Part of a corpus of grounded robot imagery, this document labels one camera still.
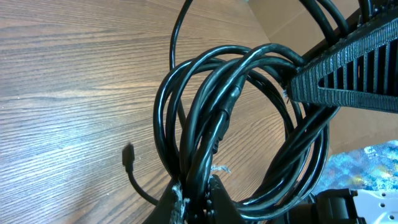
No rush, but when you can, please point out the black cable bundle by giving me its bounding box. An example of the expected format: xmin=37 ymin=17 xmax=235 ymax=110
xmin=121 ymin=0 xmax=374 ymax=222

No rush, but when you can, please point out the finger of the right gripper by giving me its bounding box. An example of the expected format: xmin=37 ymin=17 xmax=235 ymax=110
xmin=287 ymin=14 xmax=397 ymax=113

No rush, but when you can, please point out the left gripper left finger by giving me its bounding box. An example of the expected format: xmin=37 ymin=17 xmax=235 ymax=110
xmin=143 ymin=179 xmax=187 ymax=224

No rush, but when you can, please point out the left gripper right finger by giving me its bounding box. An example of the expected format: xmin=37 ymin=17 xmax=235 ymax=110
xmin=206 ymin=175 xmax=246 ymax=224

